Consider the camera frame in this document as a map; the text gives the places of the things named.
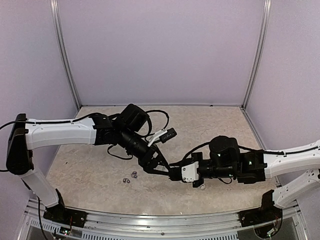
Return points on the purple earbud front left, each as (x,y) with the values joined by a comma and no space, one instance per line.
(126,180)

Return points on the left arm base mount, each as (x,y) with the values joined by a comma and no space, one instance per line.
(66,216)

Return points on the front aluminium rail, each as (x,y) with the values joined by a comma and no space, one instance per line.
(211,226)

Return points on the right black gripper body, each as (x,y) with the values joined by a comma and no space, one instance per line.
(194,156)

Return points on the aluminium frame post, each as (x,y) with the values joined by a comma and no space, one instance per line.
(54,5)
(258,53)

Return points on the purple earbud near case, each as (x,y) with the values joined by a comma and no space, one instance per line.
(134,175)

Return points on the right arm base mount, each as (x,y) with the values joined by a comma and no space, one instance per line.
(265,213)

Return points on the left aluminium frame post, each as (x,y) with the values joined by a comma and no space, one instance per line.
(54,5)

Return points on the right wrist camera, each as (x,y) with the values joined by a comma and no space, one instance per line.
(190,172)

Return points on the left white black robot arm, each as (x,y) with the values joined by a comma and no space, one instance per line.
(93,129)

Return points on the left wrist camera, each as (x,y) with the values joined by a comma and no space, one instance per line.
(162,136)

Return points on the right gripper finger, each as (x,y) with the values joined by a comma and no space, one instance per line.
(179,164)
(176,177)

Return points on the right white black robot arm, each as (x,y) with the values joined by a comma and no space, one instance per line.
(227,159)

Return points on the right aluminium frame post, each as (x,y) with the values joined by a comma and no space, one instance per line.
(258,53)

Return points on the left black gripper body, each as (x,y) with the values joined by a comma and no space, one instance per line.
(143,161)

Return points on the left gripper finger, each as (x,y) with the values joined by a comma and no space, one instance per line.
(162,164)
(161,170)

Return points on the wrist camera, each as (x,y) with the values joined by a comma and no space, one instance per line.
(162,136)
(190,172)

